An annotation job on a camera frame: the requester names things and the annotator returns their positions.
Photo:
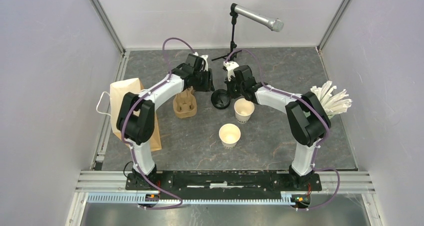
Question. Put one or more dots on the white paper cup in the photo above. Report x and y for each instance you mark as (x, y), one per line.
(243, 110)
(229, 135)

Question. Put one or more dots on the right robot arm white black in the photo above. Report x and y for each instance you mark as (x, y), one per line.
(307, 119)

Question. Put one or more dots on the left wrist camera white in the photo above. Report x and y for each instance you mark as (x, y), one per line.
(201, 63)

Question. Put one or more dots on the silver microphone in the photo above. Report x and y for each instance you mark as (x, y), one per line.
(274, 24)

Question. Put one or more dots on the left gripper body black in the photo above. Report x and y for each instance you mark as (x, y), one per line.
(201, 81)

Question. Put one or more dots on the white wrapped straws bundle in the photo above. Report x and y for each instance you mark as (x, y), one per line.
(332, 103)

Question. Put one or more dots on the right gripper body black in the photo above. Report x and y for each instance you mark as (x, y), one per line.
(235, 89)

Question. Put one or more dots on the black microphone tripod stand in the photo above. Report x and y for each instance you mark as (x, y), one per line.
(233, 45)

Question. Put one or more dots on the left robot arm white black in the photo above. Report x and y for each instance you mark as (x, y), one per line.
(136, 118)

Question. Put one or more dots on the cardboard cup carrier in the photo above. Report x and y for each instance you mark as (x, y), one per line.
(184, 104)

